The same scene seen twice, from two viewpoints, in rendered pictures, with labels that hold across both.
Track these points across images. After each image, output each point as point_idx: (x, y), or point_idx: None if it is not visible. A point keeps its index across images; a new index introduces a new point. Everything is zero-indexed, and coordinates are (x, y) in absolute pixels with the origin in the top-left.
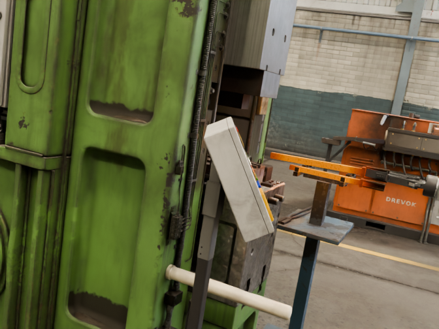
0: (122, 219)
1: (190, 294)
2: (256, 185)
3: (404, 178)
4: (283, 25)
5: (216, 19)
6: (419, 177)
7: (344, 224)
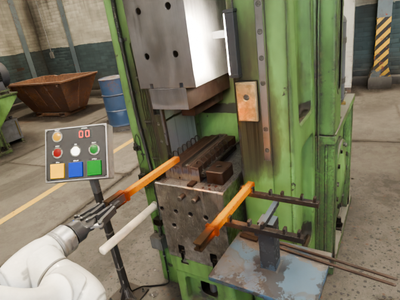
0: None
1: None
2: (45, 158)
3: (86, 211)
4: (163, 44)
5: (133, 56)
6: (85, 219)
7: (294, 296)
